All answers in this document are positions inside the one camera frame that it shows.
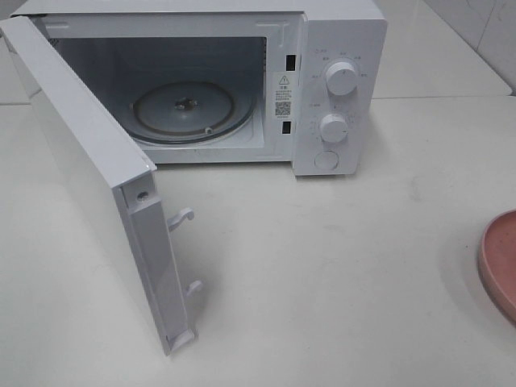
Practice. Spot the white microwave door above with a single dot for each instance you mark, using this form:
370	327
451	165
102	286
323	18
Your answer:
109	177

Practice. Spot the white timer knob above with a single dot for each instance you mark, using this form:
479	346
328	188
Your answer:
333	128

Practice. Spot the white round door button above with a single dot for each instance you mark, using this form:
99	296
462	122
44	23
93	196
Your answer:
326	160

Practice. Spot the white microwave oven body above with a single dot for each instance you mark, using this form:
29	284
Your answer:
277	51

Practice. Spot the glass microwave turntable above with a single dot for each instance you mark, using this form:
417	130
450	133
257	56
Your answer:
189	112

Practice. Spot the pink round plate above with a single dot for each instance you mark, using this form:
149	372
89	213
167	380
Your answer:
496	262

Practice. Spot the white upper power knob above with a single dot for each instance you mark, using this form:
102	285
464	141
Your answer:
341	77

